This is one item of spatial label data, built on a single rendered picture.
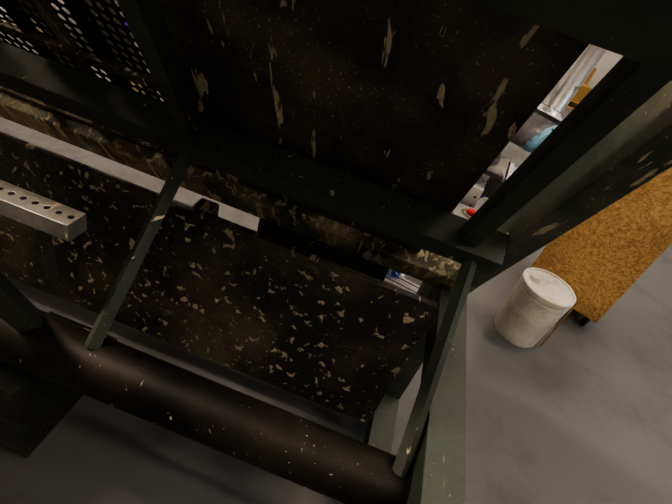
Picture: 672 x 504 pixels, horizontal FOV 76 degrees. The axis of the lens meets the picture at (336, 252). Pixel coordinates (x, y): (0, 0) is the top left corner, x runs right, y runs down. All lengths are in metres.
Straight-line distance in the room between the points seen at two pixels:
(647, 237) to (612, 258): 0.21
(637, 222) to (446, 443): 2.09
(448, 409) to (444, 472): 0.16
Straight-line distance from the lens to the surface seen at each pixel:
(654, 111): 0.78
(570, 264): 3.03
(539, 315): 2.57
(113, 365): 1.09
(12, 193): 1.05
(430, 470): 1.00
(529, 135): 1.63
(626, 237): 2.92
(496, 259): 1.05
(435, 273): 1.36
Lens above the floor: 1.60
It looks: 37 degrees down
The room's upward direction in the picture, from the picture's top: 19 degrees clockwise
